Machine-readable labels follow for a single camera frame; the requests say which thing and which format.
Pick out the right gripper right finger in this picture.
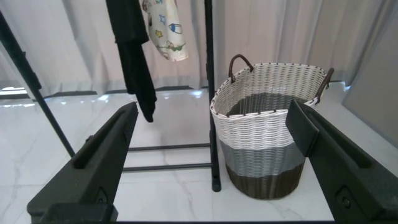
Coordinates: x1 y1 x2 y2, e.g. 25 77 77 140
285 99 398 223

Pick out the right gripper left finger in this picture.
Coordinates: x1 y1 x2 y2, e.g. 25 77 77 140
27 101 140 223

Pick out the black garment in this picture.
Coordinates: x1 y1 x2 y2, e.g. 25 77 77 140
104 0 158 123

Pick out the cream printed garment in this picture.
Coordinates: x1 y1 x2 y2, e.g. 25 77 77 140
141 0 190 62

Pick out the white laundry basket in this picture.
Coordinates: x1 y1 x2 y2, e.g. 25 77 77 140
210 54 336 200

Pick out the black clothes rack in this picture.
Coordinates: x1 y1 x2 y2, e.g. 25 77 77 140
0 0 222 193

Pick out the white curtain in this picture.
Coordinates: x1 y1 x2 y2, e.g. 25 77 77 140
0 0 398 99

